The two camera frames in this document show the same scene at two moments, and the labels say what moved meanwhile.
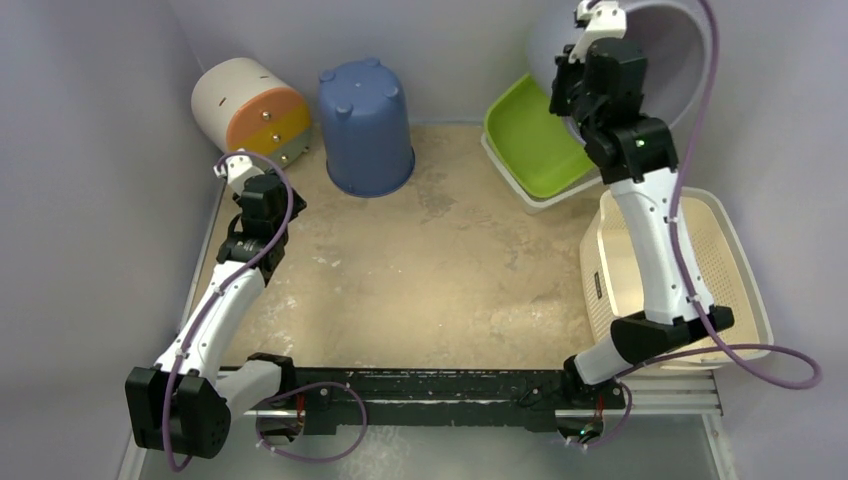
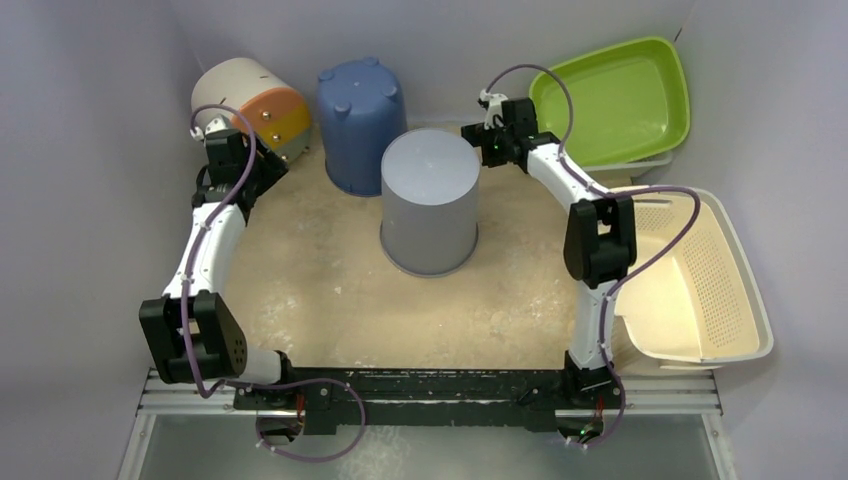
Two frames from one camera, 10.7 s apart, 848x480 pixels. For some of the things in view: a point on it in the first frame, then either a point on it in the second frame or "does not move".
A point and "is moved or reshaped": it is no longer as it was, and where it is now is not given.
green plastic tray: x=542 y=151 is moved or reshaped
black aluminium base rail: x=315 y=398 does not move
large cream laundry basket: x=612 y=276 does not move
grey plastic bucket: x=675 y=38 → x=429 y=202
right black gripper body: x=565 y=81 → x=478 y=134
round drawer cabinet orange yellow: x=242 y=104 does not move
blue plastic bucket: x=366 y=137 does not move
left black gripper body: x=296 y=208 → x=266 y=171
